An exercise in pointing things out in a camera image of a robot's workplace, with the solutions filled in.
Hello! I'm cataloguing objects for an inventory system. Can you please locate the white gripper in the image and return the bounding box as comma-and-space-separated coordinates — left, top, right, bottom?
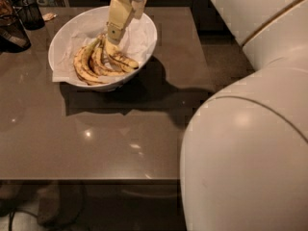
107, 0, 147, 44

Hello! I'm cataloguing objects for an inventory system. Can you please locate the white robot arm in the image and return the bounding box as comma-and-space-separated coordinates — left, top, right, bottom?
180, 0, 308, 231

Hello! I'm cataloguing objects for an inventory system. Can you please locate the white bowl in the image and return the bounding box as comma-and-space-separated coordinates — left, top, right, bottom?
47, 5, 159, 92

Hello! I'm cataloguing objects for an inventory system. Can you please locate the spotted banana middle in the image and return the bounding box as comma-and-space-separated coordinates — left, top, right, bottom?
90, 35, 123, 76

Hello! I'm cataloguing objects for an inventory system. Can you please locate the spotted banana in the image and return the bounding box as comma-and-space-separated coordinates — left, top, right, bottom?
90, 35, 123, 76
73, 38, 102, 86
105, 39, 139, 72

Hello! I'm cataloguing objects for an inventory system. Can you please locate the spotted banana right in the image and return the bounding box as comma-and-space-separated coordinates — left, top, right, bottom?
105, 39, 139, 72

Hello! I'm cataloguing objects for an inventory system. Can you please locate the spotted banana left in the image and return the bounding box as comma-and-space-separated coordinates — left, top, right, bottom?
73, 38, 102, 86

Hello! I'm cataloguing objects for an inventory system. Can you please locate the small wrapper on table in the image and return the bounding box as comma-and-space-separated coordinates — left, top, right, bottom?
42, 13, 57, 22

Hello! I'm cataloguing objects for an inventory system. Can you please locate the black mesh cup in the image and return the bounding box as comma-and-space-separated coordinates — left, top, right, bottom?
13, 0, 45, 31

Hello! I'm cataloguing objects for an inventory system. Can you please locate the dark container left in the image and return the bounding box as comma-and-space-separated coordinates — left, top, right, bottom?
0, 14, 31, 53

